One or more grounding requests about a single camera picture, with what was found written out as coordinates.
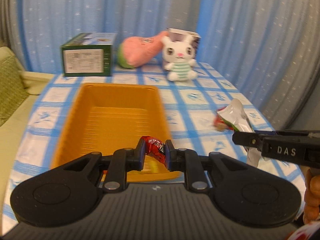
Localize small red candy packet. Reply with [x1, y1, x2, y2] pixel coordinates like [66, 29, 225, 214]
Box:
[213, 117, 229, 132]

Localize pink plush toy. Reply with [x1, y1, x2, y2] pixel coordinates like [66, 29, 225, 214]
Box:
[117, 30, 169, 69]

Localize green patterned cushion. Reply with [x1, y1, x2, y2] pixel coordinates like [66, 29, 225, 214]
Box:
[0, 54, 29, 127]

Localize white purple carton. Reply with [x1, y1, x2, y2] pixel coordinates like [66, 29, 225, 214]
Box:
[167, 28, 202, 72]

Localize blue starred curtain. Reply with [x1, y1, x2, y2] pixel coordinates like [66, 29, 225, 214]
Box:
[0, 0, 320, 140]

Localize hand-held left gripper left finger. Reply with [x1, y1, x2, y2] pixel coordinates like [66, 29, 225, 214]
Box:
[60, 139, 148, 193]

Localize red snack packet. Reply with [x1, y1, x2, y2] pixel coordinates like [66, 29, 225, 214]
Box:
[141, 135, 167, 168]

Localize person's right hand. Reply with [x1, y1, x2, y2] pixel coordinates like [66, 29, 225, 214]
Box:
[302, 168, 320, 225]

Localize red white clothing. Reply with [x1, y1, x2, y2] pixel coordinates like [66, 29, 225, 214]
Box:
[285, 220, 320, 240]

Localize green cardboard box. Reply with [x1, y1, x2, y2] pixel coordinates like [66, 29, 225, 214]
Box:
[59, 32, 117, 77]

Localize orange plastic tray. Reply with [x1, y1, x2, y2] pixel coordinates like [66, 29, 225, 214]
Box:
[50, 83, 185, 183]

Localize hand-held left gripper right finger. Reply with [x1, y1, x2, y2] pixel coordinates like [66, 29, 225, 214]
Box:
[165, 139, 253, 193]

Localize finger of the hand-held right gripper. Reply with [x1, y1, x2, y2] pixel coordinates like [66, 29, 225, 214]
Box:
[232, 131, 264, 153]

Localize white bunny plush toy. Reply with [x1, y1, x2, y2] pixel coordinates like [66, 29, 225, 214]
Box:
[160, 34, 199, 82]

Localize white silver snack packet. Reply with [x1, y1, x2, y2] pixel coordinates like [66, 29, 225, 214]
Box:
[216, 98, 261, 168]

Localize blue checked tablecloth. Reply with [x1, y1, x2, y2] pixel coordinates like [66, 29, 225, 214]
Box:
[0, 61, 308, 233]

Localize beige sofa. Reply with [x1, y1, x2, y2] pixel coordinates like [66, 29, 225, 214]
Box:
[0, 45, 54, 205]

